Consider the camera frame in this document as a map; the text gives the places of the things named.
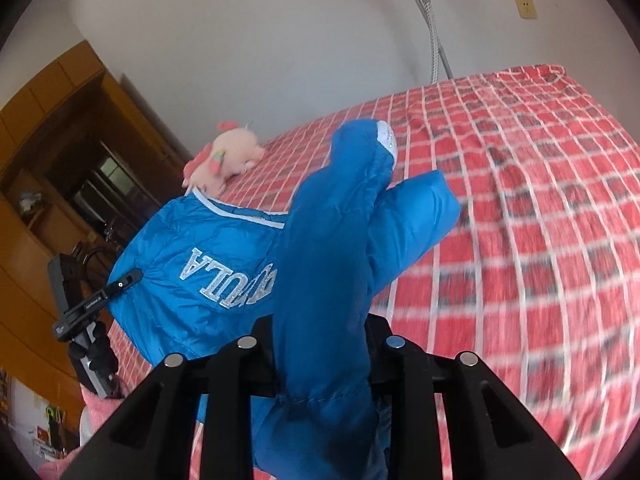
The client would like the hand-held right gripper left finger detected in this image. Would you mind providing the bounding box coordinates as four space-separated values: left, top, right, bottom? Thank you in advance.
62 317 276 480

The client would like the grey garment steamer pole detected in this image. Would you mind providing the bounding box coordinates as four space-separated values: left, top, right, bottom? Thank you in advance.
376 0 456 85

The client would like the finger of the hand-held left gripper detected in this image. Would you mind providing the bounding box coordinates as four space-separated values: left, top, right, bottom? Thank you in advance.
82 269 144 311

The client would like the dark metal chair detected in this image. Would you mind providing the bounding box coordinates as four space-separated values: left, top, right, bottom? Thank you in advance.
70 240 126 286

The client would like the brown wooden wardrobe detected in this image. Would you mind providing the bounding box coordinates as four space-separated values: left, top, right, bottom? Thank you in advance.
0 40 201 411

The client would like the person's left hand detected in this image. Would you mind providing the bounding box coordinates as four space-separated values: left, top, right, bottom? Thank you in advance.
72 327 118 378

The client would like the blue puffer jacket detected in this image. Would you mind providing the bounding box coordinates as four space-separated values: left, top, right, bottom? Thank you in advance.
107 119 462 480

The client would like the red plaid blanket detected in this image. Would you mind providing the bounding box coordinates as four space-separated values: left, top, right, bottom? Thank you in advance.
107 64 640 480

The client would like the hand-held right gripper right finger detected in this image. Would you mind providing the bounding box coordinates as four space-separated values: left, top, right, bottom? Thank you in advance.
369 315 583 480

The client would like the pink plush toy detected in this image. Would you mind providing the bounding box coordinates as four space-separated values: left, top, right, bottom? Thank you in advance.
182 120 266 197

